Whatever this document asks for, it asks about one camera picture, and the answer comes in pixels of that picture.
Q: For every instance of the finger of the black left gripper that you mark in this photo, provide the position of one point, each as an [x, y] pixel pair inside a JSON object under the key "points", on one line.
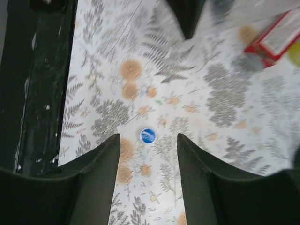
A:
{"points": [[188, 13]]}

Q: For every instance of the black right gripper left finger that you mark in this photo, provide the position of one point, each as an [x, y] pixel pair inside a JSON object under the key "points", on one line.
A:
{"points": [[79, 192]]}

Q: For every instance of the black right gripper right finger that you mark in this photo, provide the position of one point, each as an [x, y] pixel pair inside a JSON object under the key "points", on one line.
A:
{"points": [[217, 193]]}

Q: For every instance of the blue white cap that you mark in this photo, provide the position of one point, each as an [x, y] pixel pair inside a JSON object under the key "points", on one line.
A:
{"points": [[147, 135]]}

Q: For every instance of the yellow spray bottle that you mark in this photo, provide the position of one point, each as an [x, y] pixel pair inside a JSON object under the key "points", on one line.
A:
{"points": [[294, 54]]}

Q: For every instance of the floral table mat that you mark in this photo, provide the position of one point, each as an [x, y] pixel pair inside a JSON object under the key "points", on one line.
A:
{"points": [[130, 69]]}

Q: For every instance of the red white box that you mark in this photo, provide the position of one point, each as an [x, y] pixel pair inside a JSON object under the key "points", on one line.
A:
{"points": [[265, 51]]}

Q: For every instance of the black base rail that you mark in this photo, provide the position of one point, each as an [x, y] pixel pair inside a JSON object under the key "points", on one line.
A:
{"points": [[34, 72]]}

